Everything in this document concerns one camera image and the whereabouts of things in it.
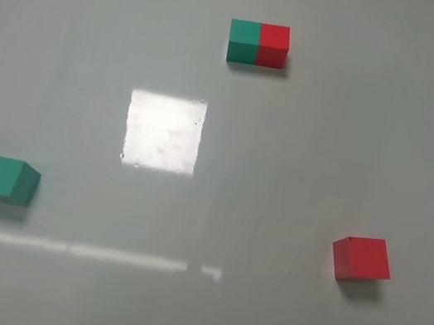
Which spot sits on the red template cube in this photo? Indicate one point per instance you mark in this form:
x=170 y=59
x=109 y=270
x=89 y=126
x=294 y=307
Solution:
x=274 y=43

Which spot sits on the green template cube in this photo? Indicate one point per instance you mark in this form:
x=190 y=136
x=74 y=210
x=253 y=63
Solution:
x=243 y=41

